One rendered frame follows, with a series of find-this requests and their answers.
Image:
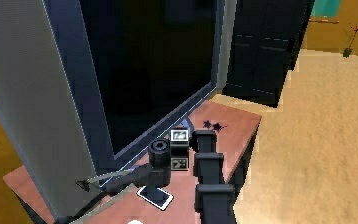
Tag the black cupboard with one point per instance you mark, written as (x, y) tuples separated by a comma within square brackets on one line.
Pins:
[(263, 50)]

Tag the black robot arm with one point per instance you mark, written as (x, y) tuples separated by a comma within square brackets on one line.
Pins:
[(208, 166)]

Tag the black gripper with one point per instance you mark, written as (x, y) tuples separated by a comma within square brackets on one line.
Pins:
[(160, 156)]

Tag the pink table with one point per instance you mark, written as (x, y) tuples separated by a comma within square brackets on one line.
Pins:
[(233, 133)]

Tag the large black television set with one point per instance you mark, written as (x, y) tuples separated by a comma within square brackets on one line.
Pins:
[(147, 66)]

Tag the white-edged black phone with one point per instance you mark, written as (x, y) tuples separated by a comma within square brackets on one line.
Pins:
[(162, 199)]

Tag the red house plant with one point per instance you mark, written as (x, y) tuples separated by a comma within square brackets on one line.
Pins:
[(347, 51)]

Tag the white round object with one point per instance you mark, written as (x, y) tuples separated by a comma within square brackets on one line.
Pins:
[(135, 221)]

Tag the teal window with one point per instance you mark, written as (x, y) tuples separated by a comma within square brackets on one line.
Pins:
[(325, 7)]

